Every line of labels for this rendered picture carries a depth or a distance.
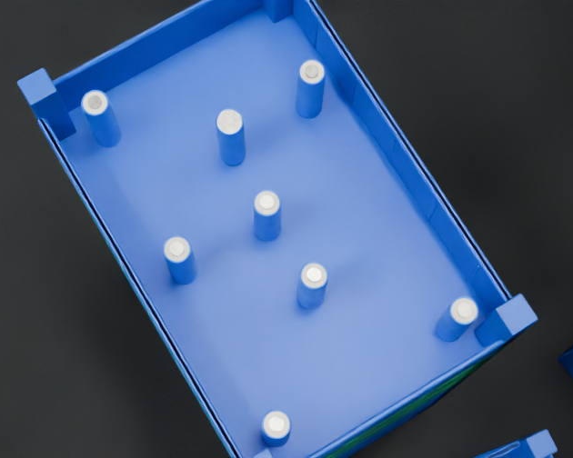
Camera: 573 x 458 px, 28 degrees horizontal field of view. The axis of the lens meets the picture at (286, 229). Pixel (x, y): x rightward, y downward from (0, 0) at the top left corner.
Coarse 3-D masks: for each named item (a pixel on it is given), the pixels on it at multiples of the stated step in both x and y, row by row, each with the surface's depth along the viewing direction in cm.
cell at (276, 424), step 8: (264, 416) 69; (272, 416) 69; (280, 416) 69; (288, 416) 69; (264, 424) 69; (272, 424) 68; (280, 424) 68; (288, 424) 69; (264, 432) 68; (272, 432) 68; (280, 432) 68; (288, 432) 68; (264, 440) 74; (272, 440) 69; (280, 440) 69
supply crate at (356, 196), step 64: (256, 0) 81; (128, 64) 79; (192, 64) 81; (256, 64) 81; (64, 128) 78; (128, 128) 80; (192, 128) 80; (256, 128) 80; (320, 128) 80; (384, 128) 76; (128, 192) 79; (192, 192) 79; (256, 192) 79; (320, 192) 79; (384, 192) 79; (128, 256) 78; (256, 256) 78; (320, 256) 78; (384, 256) 78; (448, 256) 78; (192, 320) 76; (256, 320) 76; (320, 320) 77; (384, 320) 77; (512, 320) 69; (192, 384) 70; (256, 384) 75; (320, 384) 75; (384, 384) 76; (256, 448) 74; (320, 448) 74
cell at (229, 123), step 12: (216, 120) 73; (228, 120) 73; (240, 120) 73; (216, 132) 74; (228, 132) 73; (240, 132) 74; (228, 144) 75; (240, 144) 76; (228, 156) 77; (240, 156) 78
